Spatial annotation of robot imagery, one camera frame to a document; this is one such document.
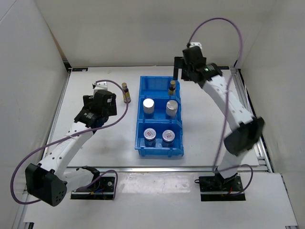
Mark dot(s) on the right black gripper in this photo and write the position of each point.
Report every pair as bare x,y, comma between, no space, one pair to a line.
178,64

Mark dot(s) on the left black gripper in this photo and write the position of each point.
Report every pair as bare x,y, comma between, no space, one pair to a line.
111,110

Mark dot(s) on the small brown sauce bottle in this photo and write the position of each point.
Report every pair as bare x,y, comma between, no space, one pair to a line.
126,94
172,88

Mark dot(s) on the tall silver-capped shaker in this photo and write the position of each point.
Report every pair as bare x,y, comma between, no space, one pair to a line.
171,109
148,107

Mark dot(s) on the short spice jar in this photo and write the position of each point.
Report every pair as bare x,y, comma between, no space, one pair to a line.
149,137
168,138

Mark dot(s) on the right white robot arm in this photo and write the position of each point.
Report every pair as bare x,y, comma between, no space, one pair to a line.
246,129

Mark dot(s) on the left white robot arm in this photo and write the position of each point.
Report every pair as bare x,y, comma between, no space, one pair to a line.
47,180

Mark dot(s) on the blue near storage bin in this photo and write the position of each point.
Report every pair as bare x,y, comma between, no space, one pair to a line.
158,146

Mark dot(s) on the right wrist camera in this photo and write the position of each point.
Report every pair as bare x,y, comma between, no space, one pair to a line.
195,44

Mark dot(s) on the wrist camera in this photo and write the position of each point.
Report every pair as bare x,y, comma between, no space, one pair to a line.
99,86
195,44

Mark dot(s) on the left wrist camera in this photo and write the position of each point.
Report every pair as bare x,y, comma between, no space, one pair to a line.
99,86

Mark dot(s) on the front aluminium frame rail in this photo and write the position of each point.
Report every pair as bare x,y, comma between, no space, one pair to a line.
156,169

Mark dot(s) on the aluminium frame rail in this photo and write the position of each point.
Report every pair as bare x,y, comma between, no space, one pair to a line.
244,97
19,219
156,169

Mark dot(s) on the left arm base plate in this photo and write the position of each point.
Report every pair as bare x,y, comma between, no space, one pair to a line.
103,189

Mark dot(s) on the left aluminium frame rail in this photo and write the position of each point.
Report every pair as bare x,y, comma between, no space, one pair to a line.
19,219

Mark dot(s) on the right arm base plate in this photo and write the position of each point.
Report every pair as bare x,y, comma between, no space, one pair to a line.
210,191

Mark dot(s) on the right aluminium frame rail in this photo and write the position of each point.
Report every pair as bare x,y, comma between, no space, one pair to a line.
244,97

